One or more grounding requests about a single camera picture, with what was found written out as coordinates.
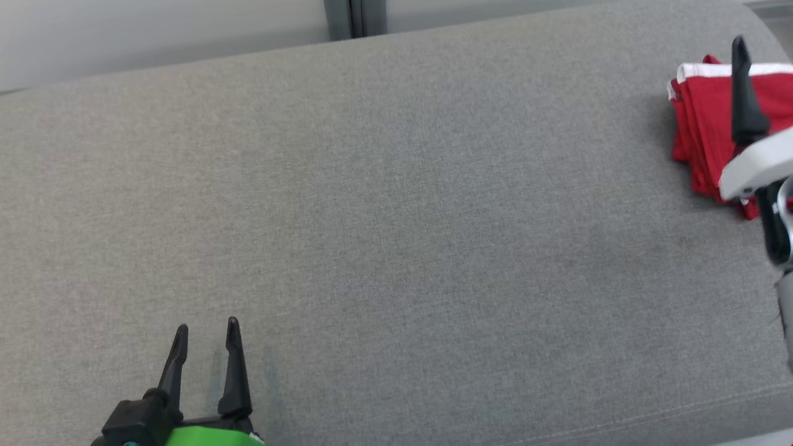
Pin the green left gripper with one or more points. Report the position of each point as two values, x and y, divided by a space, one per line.
210 435

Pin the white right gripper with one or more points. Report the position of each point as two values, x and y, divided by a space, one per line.
759 164

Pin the red garment with white stripes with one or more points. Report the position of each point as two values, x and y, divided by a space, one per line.
706 124

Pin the grey fabric sofa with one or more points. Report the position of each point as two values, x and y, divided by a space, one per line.
396 217

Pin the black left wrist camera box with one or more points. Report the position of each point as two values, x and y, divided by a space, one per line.
133 421

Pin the grey metal frame post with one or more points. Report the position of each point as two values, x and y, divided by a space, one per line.
356 18

